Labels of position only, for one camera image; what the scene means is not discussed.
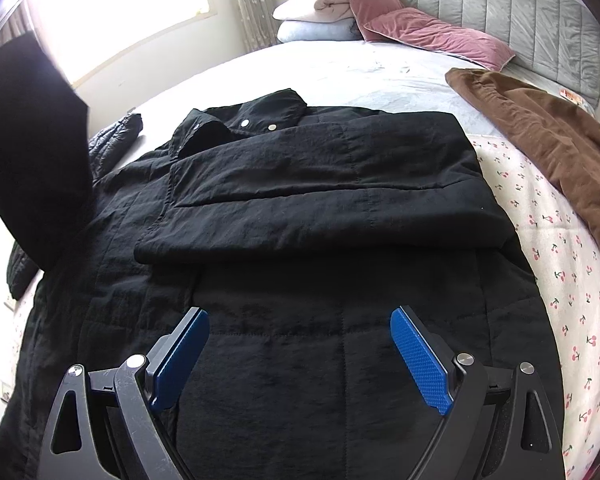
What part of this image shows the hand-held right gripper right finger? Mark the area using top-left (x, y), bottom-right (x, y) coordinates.
top-left (390, 305), bottom-right (567, 480)

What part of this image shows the brown garment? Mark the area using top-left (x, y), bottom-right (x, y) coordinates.
top-left (445, 67), bottom-right (600, 281)

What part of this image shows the white folded blanket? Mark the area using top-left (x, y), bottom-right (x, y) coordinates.
top-left (272, 0), bottom-right (362, 26)

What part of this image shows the pink velvet quilt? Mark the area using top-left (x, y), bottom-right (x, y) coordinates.
top-left (307, 0), bottom-right (516, 72)

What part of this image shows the light blue pillow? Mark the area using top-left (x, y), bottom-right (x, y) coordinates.
top-left (277, 20), bottom-right (365, 44)

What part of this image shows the patterned curtain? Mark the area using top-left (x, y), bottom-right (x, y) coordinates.
top-left (228, 0), bottom-right (281, 54)

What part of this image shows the small orange packet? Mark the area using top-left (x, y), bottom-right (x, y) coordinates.
top-left (559, 87), bottom-right (590, 109)

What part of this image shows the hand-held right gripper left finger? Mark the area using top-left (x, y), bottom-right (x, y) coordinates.
top-left (36, 306), bottom-right (211, 480)

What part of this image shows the window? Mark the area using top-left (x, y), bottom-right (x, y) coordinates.
top-left (27, 0), bottom-right (218, 83)

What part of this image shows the light grey bed cover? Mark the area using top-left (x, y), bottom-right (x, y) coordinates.
top-left (75, 37), bottom-right (523, 171)

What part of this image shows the black quilted puffer jacket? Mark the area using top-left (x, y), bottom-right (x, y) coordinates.
top-left (7, 112), bottom-right (144, 302)

